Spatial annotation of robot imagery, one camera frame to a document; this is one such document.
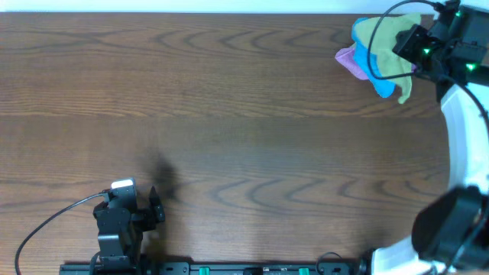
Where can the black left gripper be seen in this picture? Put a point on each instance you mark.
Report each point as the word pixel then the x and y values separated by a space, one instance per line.
pixel 143 218

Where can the green cloth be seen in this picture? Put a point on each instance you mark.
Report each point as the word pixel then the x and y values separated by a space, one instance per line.
pixel 381 59

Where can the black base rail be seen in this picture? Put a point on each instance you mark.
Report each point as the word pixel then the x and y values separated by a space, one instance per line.
pixel 330 267

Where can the purple cloth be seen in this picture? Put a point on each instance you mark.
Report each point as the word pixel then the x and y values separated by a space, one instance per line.
pixel 345 57

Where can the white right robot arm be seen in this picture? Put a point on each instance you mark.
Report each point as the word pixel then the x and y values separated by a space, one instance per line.
pixel 450 235

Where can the blue cloth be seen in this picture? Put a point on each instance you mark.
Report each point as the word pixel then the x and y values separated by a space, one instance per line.
pixel 360 34

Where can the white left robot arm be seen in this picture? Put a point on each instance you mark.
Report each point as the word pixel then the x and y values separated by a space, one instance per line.
pixel 120 260

